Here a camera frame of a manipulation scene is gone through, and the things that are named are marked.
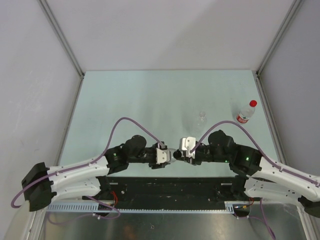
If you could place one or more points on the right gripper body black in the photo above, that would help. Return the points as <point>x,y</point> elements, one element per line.
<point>201,155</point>

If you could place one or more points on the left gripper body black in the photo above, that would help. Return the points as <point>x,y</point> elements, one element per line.
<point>152,150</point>

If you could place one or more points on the black bottle cap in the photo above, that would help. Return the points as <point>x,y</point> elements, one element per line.
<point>177,154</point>

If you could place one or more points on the clear bottle red label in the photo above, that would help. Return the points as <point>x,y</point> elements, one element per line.
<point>245,114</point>

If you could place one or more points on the red bottle cap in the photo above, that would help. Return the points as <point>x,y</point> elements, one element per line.
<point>253,103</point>

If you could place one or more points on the short clear bottle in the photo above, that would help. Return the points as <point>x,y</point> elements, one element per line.
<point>172,159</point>

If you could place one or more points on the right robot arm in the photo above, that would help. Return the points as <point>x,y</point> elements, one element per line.
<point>257,176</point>

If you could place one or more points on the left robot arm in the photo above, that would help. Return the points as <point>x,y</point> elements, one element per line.
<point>44,185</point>

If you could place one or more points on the tall clear empty bottle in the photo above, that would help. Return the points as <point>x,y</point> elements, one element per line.
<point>200,124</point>

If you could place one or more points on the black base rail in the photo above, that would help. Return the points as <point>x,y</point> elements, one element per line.
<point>162,191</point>

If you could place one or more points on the slotted cable duct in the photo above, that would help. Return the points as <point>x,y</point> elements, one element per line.
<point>90,206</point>

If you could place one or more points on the left aluminium corner post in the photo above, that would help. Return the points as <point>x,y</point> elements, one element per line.
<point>52,20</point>

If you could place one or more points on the aluminium corner post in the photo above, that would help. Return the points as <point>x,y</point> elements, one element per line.
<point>283,28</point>
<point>52,20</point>

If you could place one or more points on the right aluminium corner post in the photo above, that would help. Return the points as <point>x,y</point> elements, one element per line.
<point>283,28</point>

